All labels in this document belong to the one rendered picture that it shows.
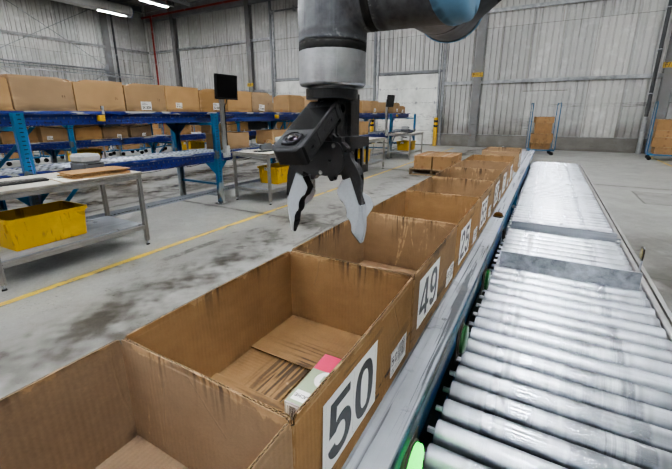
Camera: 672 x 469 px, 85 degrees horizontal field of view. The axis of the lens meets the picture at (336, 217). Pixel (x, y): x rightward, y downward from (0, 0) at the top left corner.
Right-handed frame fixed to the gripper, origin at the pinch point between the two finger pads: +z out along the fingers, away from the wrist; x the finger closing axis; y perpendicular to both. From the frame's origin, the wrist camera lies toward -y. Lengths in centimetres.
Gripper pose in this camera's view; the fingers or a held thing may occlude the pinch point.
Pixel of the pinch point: (323, 233)
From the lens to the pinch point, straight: 53.6
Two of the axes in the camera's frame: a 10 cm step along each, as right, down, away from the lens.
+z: -0.1, 9.7, 2.5
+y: 4.9, -2.1, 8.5
